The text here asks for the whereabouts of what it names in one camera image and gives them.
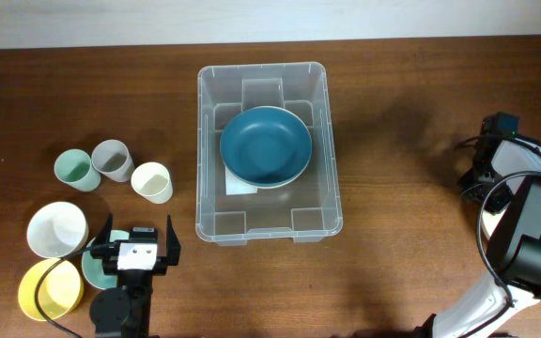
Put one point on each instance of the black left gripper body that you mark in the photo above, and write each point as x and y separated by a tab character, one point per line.
107	254

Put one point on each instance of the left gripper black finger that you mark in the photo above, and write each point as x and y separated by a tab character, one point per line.
172	244
104	235

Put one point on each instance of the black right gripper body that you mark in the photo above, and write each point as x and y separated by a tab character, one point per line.
474	180

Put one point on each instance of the mint green bowl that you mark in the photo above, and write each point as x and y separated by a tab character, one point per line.
92	267

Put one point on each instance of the white bowl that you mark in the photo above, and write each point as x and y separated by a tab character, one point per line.
57	229

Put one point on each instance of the yellow bowl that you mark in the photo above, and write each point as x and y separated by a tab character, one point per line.
59	294

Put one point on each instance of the cream cup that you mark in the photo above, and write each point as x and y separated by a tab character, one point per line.
152	180

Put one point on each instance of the mint green cup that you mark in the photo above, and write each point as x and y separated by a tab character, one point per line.
74	168

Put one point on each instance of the grey cup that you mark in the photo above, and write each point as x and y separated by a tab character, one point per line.
113	159

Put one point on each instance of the cream plate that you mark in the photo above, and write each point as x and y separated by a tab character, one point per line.
490	221
298	176

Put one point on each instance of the blue plate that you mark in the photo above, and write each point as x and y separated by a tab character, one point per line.
266	145

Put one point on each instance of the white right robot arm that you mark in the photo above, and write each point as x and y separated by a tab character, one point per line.
505	179

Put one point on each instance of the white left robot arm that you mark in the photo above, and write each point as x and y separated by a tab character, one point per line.
124	310

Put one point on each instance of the white paper label in bin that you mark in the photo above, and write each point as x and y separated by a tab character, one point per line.
235	186

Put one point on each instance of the clear plastic storage bin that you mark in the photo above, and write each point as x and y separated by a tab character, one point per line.
307	209

